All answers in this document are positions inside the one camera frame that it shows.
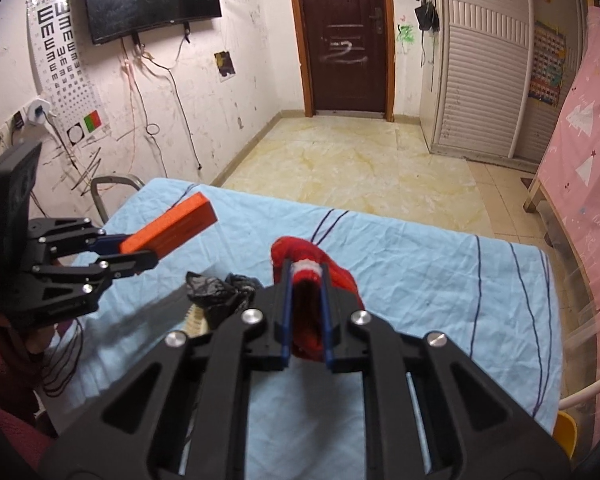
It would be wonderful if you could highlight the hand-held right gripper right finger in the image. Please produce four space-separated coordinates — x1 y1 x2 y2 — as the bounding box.
319 260 573 480

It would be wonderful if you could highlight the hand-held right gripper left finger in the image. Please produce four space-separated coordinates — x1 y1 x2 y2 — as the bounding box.
40 258 301 480

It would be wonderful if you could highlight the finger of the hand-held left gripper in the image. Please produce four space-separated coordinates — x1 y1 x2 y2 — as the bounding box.
32 250 160 291
27 217 131 261

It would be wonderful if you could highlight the red knitted sock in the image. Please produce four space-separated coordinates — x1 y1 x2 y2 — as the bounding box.
271 236 366 361

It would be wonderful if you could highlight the orange cardboard box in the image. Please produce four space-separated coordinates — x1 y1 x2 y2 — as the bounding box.
119 191 219 261

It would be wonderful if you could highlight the metal chair back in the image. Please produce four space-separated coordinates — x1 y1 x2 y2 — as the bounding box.
90 175 146 226

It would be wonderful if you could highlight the black plastic bag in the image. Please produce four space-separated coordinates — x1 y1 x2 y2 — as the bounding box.
185 271 263 328

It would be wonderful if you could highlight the light blue quilted sheet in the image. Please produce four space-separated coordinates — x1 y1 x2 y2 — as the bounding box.
42 177 563 480

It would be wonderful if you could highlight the yellow spiky brush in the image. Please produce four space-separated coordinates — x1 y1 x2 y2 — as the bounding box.
185 305 211 336

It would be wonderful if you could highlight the eye chart poster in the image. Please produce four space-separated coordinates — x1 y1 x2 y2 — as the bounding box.
26 0 112 148

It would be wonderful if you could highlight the yellow stool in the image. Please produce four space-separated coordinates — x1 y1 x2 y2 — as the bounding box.
552 410 578 461

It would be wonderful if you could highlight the dark brown door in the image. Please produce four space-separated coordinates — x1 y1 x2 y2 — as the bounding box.
286 0 397 122

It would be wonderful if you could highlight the pink tree-print curtain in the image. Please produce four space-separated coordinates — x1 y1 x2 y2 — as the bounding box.
535 7 600 446

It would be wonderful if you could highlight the white slatted wardrobe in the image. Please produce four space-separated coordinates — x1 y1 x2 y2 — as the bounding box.
420 0 588 163

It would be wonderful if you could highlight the colourful chart poster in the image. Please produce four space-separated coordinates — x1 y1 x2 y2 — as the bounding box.
527 20 567 107

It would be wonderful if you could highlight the white wall socket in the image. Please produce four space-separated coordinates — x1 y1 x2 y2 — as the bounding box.
25 100 51 127

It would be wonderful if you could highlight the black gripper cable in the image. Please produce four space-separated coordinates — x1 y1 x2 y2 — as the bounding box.
42 317 84 397

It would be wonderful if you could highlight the black wall cable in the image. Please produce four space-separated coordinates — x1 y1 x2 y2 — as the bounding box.
120 35 203 171

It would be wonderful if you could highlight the wooden bed frame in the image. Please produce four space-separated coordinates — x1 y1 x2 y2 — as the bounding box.
524 165 556 246

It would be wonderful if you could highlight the wall-mounted black television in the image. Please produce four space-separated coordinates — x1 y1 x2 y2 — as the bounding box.
82 0 224 45

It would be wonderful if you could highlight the white metal rail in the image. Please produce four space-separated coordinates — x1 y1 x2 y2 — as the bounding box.
560 360 600 411

